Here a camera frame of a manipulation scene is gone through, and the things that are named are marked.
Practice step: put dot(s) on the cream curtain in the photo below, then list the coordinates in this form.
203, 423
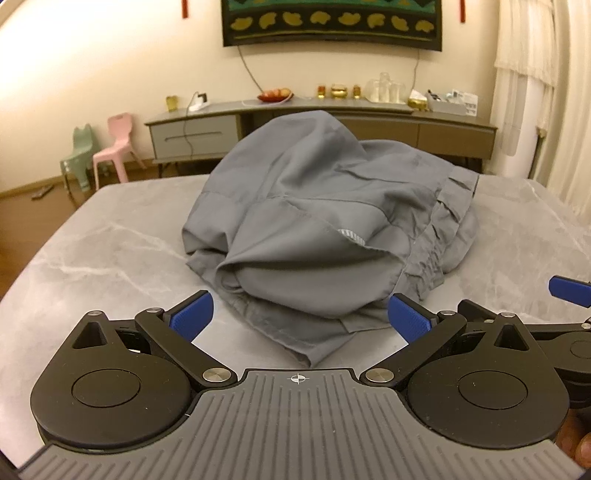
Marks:
563, 115

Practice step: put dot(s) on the grey pants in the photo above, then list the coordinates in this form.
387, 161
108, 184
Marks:
300, 207

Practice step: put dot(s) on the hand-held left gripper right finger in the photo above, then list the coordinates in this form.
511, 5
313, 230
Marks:
408, 318

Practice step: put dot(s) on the red hanging ornament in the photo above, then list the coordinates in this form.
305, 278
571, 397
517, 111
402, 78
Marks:
461, 9
185, 7

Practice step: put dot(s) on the gold tissue box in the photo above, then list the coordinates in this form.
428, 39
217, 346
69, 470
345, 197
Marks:
417, 101

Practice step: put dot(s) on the grey organiser tray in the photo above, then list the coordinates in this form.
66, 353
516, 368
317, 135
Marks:
452, 107

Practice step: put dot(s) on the white power adapter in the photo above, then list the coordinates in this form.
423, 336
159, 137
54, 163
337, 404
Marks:
197, 105

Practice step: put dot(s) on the gold bowl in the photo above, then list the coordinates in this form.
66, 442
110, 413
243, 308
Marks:
339, 91

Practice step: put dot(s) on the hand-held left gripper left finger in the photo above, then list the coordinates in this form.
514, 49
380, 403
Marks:
194, 314

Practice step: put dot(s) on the yellow cup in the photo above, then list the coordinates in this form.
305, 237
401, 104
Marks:
172, 104

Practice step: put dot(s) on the red plate of fruit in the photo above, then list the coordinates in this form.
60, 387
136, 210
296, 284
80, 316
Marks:
274, 96

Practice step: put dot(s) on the white standing air conditioner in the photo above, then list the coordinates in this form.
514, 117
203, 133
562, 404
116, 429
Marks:
519, 134

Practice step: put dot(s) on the green plastic child chair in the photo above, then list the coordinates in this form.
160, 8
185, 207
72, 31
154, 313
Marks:
82, 147

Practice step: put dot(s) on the pink plastic child chair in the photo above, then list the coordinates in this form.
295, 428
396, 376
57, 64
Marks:
121, 127

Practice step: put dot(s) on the dark patterned wall hanging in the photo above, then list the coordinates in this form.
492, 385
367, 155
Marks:
323, 21

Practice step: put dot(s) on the dark object on floor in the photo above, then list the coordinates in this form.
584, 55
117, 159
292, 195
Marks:
41, 192

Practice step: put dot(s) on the person's right hand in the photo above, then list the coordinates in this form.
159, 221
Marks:
577, 438

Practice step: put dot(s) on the grey and brown sideboard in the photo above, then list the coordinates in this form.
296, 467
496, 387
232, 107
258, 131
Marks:
194, 133

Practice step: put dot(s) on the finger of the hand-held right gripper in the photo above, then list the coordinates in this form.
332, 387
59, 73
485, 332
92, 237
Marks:
565, 289
475, 310

